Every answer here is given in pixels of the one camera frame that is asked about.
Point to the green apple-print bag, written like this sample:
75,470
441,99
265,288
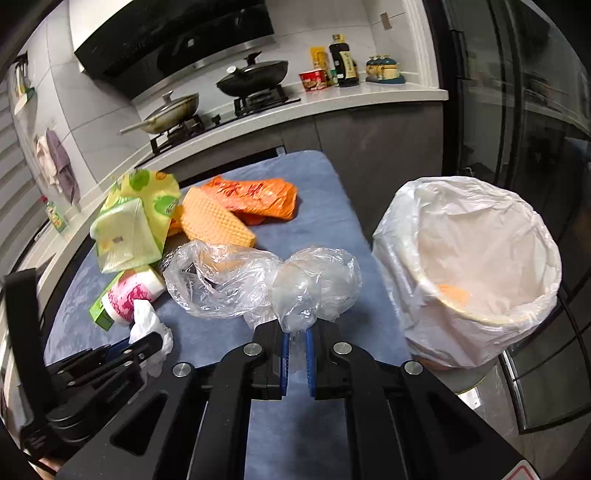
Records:
157,194

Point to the wall-mounted utensil rack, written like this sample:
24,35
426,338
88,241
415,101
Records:
23,97

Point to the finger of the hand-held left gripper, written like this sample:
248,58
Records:
138,345
115,376

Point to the small green box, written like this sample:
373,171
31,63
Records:
99,314

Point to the purple hanging towel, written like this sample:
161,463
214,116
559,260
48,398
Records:
64,170

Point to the dark soy sauce bottle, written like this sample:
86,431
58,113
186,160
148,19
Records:
344,64

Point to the pale green tissue pack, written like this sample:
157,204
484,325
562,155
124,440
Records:
124,235

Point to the loose clear plastic bag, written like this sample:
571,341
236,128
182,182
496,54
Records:
207,281

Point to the pink hanging towel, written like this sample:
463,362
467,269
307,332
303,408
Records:
44,161

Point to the black range hood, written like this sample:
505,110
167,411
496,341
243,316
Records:
161,50

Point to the grey kitchen cabinet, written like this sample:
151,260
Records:
369,138

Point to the orange crinkled snack wrapper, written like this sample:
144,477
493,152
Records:
258,198

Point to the silver pan with lid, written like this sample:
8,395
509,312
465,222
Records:
175,110

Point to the yellow food packet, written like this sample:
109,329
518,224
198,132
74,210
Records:
318,57

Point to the blue-lidded condiment jar set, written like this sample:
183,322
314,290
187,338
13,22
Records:
383,69

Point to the green dish soap bottle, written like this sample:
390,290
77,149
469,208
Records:
55,214

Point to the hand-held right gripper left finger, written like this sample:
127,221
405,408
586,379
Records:
285,364

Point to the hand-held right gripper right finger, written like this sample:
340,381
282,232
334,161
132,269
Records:
310,364

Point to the white tissue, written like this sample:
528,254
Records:
147,323

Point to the black wok with lid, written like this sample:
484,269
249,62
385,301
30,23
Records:
258,76

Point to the red instant noodle cup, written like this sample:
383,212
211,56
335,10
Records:
314,81

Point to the small green-capped jar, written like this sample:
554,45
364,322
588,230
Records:
332,77

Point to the bin with white plastic liner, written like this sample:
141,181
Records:
461,240

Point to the orange waffle-pattern pack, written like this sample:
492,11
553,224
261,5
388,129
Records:
212,221

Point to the balled clear plastic bag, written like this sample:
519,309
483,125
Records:
318,281

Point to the black framed glass door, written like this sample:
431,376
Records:
508,92

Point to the small wall hook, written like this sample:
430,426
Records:
385,21

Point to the black gas stove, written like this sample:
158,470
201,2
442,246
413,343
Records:
221,117

